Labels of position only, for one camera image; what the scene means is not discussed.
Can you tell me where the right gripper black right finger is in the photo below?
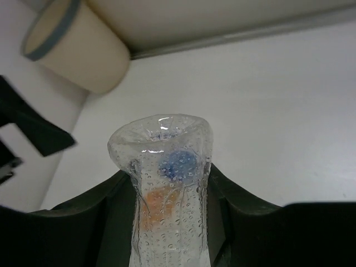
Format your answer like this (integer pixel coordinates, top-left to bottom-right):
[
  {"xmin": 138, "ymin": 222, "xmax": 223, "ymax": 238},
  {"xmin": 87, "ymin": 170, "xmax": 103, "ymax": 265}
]
[{"xmin": 207, "ymin": 166, "xmax": 355, "ymax": 266}]

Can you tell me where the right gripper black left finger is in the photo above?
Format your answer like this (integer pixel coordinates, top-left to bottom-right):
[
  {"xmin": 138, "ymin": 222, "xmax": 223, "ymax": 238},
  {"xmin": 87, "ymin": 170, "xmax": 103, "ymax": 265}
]
[{"xmin": 1, "ymin": 171, "xmax": 136, "ymax": 266}]

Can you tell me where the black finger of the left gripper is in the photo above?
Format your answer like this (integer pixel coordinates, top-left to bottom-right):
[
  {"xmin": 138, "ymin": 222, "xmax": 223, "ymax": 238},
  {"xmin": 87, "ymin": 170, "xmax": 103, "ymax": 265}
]
[{"xmin": 1, "ymin": 76, "xmax": 76, "ymax": 157}]

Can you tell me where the clear bottle blue label diagonal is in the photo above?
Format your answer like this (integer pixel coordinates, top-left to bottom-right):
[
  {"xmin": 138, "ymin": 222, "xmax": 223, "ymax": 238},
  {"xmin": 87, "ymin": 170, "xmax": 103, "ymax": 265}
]
[{"xmin": 107, "ymin": 114, "xmax": 213, "ymax": 266}]

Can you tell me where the cream bin with grey rim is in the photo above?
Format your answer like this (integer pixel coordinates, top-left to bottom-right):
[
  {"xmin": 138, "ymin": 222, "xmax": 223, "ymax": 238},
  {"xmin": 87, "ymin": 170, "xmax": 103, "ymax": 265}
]
[{"xmin": 21, "ymin": 1, "xmax": 130, "ymax": 93}]

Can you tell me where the aluminium rail right side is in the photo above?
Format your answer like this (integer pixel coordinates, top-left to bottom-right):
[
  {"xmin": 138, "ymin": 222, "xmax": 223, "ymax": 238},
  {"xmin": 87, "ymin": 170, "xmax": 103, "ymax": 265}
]
[{"xmin": 131, "ymin": 5, "xmax": 355, "ymax": 60}]

